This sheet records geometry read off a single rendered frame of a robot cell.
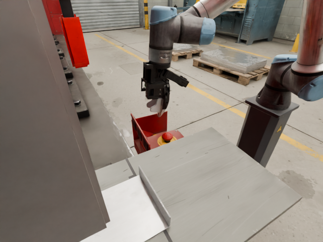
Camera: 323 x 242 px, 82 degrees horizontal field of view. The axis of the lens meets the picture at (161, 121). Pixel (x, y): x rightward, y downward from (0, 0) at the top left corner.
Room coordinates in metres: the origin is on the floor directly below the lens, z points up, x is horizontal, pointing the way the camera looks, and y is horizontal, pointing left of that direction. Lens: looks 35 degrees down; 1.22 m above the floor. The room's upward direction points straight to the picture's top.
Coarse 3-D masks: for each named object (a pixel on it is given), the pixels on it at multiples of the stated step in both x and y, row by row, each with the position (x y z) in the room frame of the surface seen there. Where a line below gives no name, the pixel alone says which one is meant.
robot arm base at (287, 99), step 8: (264, 88) 0.81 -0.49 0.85; (272, 88) 0.77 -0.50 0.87; (264, 96) 0.78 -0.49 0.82; (272, 96) 0.76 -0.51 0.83; (280, 96) 0.75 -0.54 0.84; (288, 96) 0.75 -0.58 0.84; (264, 104) 0.76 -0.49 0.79; (272, 104) 0.74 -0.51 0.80; (280, 104) 0.74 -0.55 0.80; (288, 104) 0.74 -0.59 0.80
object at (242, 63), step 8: (208, 56) 3.51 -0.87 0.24; (216, 56) 3.44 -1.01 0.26; (224, 56) 3.45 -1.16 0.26; (232, 56) 3.45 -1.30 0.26; (240, 56) 3.45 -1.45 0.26; (248, 56) 3.45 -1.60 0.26; (224, 64) 3.20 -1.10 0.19; (232, 64) 3.07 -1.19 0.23; (240, 64) 2.98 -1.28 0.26; (248, 64) 2.98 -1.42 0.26; (256, 64) 3.03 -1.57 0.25; (264, 64) 3.20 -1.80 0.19; (240, 72) 2.94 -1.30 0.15; (248, 72) 2.94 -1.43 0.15
